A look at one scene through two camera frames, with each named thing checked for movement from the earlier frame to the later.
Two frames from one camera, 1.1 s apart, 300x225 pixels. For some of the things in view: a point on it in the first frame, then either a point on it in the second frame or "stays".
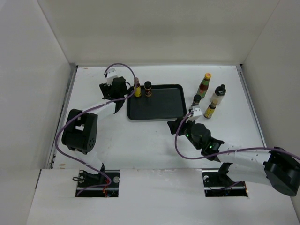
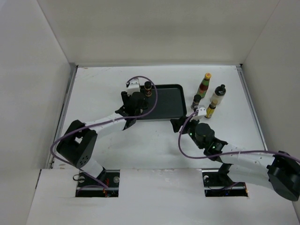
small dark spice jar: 197,98 stays
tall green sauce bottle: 203,86 stays
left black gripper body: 106,89 -> 125,97
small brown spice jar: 147,87 stays
